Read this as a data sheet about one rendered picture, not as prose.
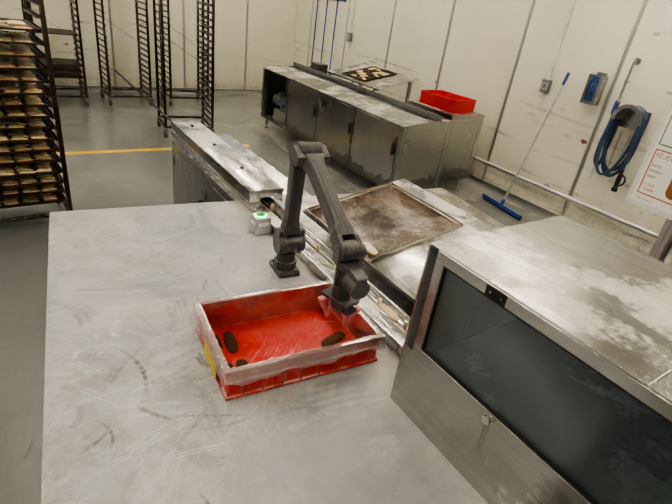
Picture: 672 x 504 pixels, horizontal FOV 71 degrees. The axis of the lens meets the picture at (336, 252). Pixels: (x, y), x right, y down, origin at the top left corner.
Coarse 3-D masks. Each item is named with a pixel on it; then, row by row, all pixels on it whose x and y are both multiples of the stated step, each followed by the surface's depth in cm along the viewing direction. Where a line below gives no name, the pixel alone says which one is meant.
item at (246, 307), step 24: (288, 288) 153; (312, 288) 157; (216, 312) 143; (240, 312) 147; (264, 312) 152; (288, 312) 157; (336, 312) 160; (360, 312) 147; (360, 336) 147; (384, 336) 138; (216, 360) 122; (288, 360) 124; (312, 360) 128; (336, 360) 132; (240, 384) 119
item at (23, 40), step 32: (32, 0) 294; (0, 32) 307; (32, 32) 326; (0, 64) 292; (32, 64) 306; (0, 96) 312; (32, 96) 322; (0, 128) 302; (32, 128) 311; (0, 160) 313; (32, 160) 322; (64, 160) 328; (0, 192) 324; (32, 192) 330; (64, 192) 339
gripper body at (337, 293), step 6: (336, 282) 137; (330, 288) 143; (336, 288) 137; (342, 288) 136; (324, 294) 140; (330, 294) 140; (336, 294) 138; (342, 294) 137; (348, 294) 138; (336, 300) 138; (342, 300) 138; (348, 300) 139; (354, 300) 139; (342, 306) 137; (348, 306) 136
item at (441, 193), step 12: (432, 192) 284; (444, 192) 287; (312, 204) 243; (456, 204) 271; (468, 204) 274; (300, 216) 228; (480, 216) 260; (312, 228) 218; (324, 240) 209; (360, 264) 195; (372, 276) 187; (384, 288) 181; (396, 300) 174; (408, 300) 175; (408, 312) 168
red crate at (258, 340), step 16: (256, 320) 152; (272, 320) 153; (288, 320) 154; (304, 320) 156; (320, 320) 157; (336, 320) 158; (240, 336) 144; (256, 336) 145; (272, 336) 146; (288, 336) 147; (304, 336) 148; (320, 336) 149; (352, 336) 152; (224, 352) 137; (240, 352) 138; (256, 352) 139; (272, 352) 140; (288, 352) 141; (368, 352) 140; (304, 368) 130; (320, 368) 132; (336, 368) 135; (256, 384) 124; (272, 384) 127; (288, 384) 129
